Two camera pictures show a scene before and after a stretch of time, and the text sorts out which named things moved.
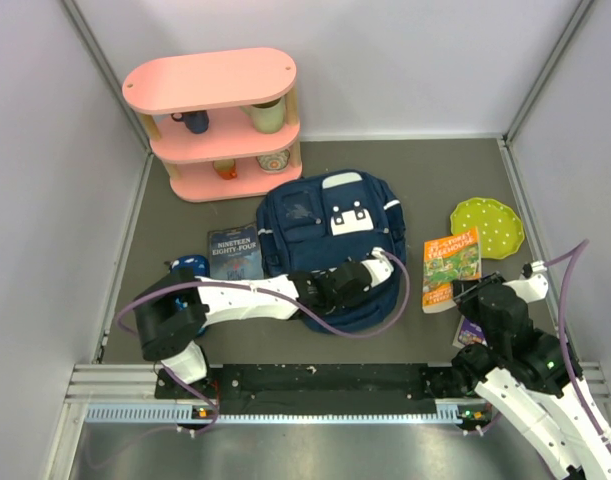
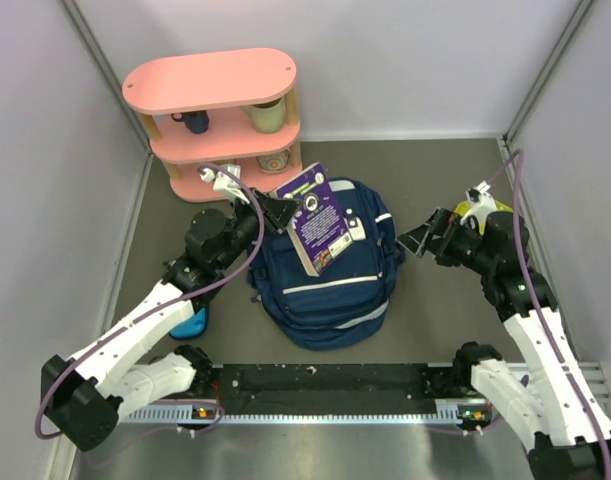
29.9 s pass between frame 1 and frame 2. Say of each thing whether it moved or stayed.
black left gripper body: moved
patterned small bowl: stayed
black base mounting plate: stayed
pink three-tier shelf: stayed
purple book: moved
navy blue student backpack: moved
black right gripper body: moved
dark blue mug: stayed
